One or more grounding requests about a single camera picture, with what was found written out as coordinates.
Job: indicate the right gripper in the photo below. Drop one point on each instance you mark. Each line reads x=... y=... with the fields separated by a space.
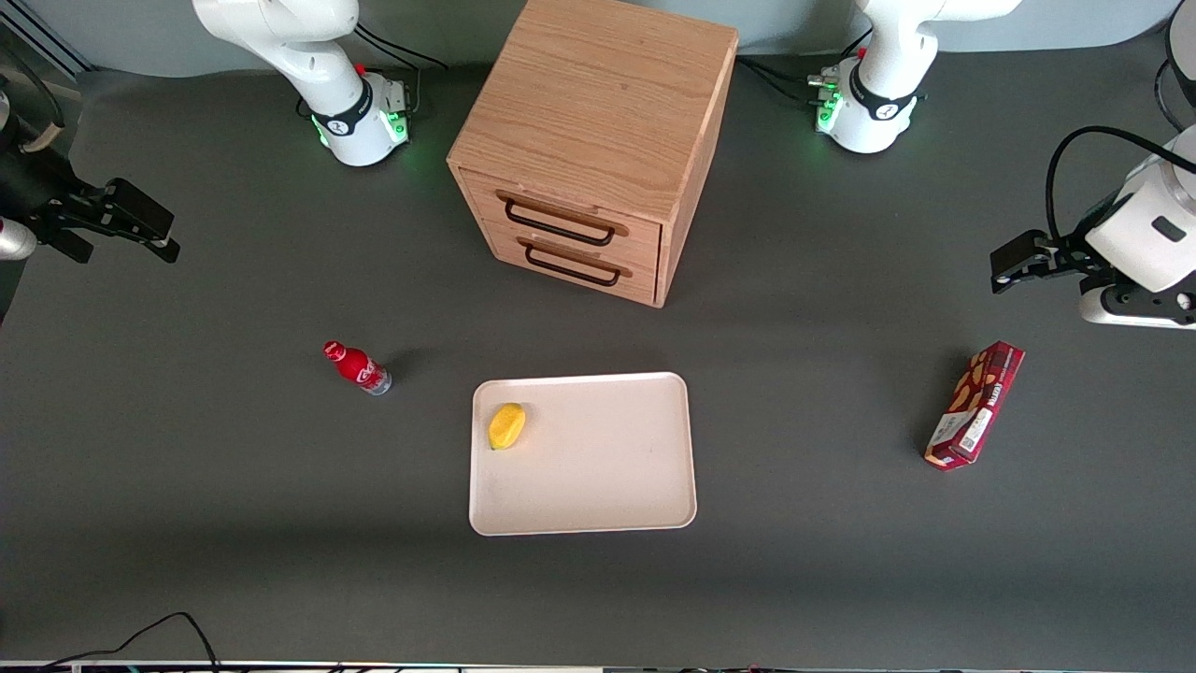
x=28 y=192

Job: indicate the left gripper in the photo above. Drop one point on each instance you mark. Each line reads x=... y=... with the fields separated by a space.
x=1066 y=254

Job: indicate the red coke bottle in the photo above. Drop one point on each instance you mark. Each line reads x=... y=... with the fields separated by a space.
x=360 y=367

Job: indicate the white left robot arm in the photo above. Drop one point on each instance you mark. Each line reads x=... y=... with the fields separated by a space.
x=878 y=93

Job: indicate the beige plastic tray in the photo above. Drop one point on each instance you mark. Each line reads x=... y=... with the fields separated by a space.
x=607 y=467

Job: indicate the red snack box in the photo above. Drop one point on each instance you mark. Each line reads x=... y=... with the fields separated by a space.
x=976 y=404

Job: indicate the wooden drawer cabinet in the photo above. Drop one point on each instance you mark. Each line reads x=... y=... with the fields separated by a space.
x=598 y=112

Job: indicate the yellow lemon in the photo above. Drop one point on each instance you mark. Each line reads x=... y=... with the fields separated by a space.
x=507 y=426

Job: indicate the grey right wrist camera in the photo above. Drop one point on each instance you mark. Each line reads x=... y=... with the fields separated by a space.
x=14 y=239

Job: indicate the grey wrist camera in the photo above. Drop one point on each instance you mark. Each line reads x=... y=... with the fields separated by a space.
x=1135 y=307
x=14 y=239

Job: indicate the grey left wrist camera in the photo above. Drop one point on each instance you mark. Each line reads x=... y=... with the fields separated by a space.
x=1135 y=307

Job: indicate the grey metal frame rail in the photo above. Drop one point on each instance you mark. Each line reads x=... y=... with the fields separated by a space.
x=47 y=42

